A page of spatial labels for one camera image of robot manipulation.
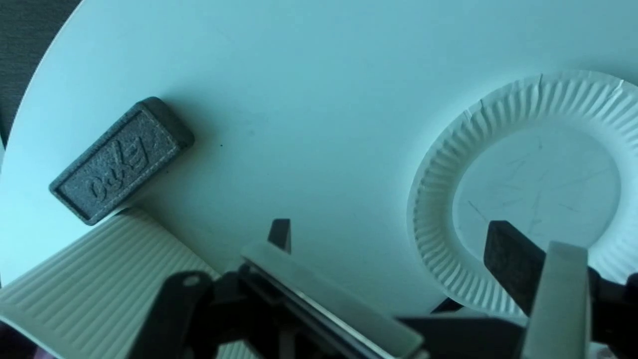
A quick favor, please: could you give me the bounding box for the gripper right finger with silver pad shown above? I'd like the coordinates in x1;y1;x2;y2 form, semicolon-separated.
483;218;601;359

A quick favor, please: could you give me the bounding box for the white ribbed storage bin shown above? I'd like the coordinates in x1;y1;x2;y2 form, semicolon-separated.
0;210;218;359

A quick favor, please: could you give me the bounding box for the black rectangular eraser block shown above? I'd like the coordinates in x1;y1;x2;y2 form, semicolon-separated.
51;97;196;224

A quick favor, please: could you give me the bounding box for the gripper left finger with silver pad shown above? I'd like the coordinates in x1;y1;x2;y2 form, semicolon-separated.
242;218;427;359

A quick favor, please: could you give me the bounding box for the white paper plate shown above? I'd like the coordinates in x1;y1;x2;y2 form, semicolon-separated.
409;71;638;314

